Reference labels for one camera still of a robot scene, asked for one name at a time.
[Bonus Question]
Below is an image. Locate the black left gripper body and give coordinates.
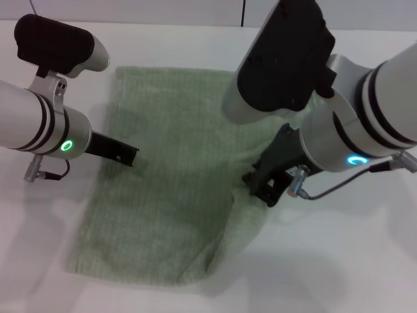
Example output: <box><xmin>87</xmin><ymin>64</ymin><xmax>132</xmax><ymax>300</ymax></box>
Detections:
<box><xmin>86</xmin><ymin>130</ymin><xmax>140</xmax><ymax>168</ymax></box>

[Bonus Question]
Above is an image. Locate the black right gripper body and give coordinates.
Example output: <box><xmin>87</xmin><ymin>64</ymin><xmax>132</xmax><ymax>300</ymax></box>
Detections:
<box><xmin>256</xmin><ymin>123</ymin><xmax>315</xmax><ymax>207</ymax></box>

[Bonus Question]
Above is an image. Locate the light green ribbed towel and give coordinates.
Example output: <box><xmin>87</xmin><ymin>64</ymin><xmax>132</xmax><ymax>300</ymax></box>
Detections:
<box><xmin>66</xmin><ymin>66</ymin><xmax>327</xmax><ymax>285</ymax></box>

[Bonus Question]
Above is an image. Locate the left arm connector cable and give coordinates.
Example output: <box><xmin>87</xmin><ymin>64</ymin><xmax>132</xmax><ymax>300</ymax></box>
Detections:
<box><xmin>22</xmin><ymin>154</ymin><xmax>71</xmax><ymax>183</ymax></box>

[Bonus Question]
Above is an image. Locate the arm connector cable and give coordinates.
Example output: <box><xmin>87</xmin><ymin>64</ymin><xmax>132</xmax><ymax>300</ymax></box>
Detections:
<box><xmin>22</xmin><ymin>154</ymin><xmax>71</xmax><ymax>183</ymax></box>
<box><xmin>286</xmin><ymin>151</ymin><xmax>417</xmax><ymax>200</ymax></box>

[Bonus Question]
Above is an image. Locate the right arm connector cable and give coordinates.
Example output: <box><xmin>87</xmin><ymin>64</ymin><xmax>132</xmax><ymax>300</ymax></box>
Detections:
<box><xmin>286</xmin><ymin>151</ymin><xmax>417</xmax><ymax>200</ymax></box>

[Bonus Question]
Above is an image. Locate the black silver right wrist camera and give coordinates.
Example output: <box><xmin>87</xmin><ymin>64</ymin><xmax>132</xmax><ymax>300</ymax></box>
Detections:
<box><xmin>222</xmin><ymin>0</ymin><xmax>337</xmax><ymax>126</ymax></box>

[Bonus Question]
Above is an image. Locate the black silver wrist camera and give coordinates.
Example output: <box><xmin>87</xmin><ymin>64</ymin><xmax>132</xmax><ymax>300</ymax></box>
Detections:
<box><xmin>222</xmin><ymin>0</ymin><xmax>337</xmax><ymax>126</ymax></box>
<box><xmin>14</xmin><ymin>13</ymin><xmax>111</xmax><ymax>78</ymax></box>

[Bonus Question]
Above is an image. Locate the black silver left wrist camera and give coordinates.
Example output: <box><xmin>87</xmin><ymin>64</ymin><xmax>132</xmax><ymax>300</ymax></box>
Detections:
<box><xmin>14</xmin><ymin>13</ymin><xmax>111</xmax><ymax>78</ymax></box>

